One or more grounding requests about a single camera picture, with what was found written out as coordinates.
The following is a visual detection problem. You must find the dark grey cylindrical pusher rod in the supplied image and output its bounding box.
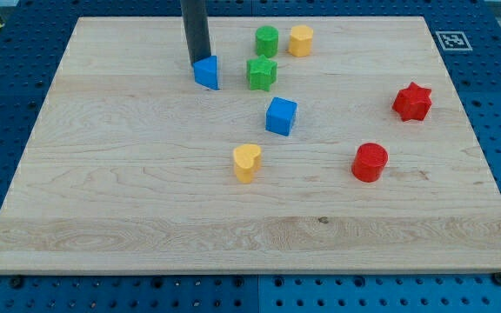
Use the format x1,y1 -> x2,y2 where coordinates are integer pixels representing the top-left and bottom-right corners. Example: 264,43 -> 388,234
180,0 -> 211,65

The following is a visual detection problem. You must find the blue triangle block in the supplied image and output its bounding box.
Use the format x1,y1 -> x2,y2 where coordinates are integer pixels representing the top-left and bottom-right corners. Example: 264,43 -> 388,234
193,56 -> 219,90

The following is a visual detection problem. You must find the green star block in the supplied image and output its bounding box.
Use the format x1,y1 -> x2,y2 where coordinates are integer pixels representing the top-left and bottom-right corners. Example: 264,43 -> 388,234
246,55 -> 277,91

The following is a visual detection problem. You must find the red star block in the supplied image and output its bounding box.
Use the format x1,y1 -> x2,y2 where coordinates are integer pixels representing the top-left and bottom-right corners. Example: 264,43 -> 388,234
392,82 -> 432,122

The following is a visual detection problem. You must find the green cylinder block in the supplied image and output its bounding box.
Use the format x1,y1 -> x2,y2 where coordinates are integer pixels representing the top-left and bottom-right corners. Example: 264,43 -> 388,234
255,25 -> 279,58

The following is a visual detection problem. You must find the yellow hexagon block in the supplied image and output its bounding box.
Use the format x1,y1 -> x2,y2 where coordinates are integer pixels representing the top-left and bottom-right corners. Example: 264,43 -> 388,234
288,24 -> 314,57

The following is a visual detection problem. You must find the blue cube block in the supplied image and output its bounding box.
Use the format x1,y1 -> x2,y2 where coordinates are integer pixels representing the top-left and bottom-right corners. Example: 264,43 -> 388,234
265,97 -> 297,137

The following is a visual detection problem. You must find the yellow heart block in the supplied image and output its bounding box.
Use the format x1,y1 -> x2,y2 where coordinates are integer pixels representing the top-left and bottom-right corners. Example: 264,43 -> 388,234
232,143 -> 262,183

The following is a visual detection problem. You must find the light wooden board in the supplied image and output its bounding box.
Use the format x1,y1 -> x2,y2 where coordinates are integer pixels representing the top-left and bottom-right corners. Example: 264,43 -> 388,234
0,17 -> 501,276

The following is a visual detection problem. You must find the red cylinder block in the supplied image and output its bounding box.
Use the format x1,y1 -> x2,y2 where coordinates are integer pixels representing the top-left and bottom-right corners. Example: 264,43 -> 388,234
351,143 -> 389,183

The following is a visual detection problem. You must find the white fiducial marker tag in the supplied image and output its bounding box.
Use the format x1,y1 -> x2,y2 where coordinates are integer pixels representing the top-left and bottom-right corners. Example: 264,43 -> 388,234
436,30 -> 472,51

